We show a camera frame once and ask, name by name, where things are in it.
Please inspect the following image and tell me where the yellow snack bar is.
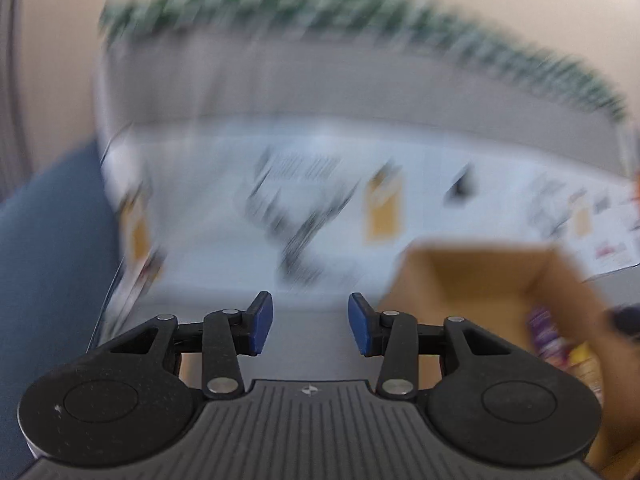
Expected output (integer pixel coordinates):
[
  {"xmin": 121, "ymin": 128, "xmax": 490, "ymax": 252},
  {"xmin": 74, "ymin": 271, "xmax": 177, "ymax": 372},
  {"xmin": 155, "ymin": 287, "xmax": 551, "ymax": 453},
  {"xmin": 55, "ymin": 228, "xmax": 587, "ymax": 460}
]
[{"xmin": 567, "ymin": 342, "xmax": 603, "ymax": 391}]

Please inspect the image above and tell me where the grey deer printed cloth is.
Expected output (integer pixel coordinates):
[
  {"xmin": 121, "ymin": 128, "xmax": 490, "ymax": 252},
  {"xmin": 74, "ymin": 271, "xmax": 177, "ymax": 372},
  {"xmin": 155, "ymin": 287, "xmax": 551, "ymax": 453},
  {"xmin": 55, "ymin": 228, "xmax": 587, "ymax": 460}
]
[{"xmin": 92, "ymin": 25, "xmax": 640, "ymax": 381}]

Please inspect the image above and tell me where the green checked cloth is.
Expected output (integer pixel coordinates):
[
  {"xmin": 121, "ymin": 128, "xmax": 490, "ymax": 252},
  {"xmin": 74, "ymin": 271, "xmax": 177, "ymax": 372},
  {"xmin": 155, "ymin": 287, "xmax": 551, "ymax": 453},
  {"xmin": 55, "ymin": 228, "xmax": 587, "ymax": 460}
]
[{"xmin": 100, "ymin": 0, "xmax": 628, "ymax": 121}]

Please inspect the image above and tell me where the purple cartoon snack packet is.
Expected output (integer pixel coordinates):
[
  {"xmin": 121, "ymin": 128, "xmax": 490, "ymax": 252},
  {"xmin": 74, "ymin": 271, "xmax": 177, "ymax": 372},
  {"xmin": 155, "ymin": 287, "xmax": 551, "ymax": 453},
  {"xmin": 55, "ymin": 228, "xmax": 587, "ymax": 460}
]
[{"xmin": 527, "ymin": 305, "xmax": 571, "ymax": 366}]

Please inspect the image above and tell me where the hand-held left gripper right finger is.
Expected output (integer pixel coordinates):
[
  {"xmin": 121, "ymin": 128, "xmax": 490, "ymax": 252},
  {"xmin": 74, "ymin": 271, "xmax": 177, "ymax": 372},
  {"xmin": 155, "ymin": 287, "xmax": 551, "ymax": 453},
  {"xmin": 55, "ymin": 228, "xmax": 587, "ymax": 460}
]
[{"xmin": 347, "ymin": 292, "xmax": 506, "ymax": 401}]

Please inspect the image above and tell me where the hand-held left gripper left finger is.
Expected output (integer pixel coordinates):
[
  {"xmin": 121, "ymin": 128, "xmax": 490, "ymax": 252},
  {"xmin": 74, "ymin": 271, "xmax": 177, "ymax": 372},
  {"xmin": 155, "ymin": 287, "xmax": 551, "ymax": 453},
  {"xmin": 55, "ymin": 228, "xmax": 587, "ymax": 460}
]
[{"xmin": 107, "ymin": 291, "xmax": 274, "ymax": 401}]

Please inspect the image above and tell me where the cardboard box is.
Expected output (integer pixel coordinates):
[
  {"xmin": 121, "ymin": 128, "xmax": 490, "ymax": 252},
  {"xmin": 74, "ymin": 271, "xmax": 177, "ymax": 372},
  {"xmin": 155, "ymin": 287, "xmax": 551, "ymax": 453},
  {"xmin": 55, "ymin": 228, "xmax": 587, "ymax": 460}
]
[{"xmin": 375, "ymin": 242, "xmax": 640, "ymax": 471}]

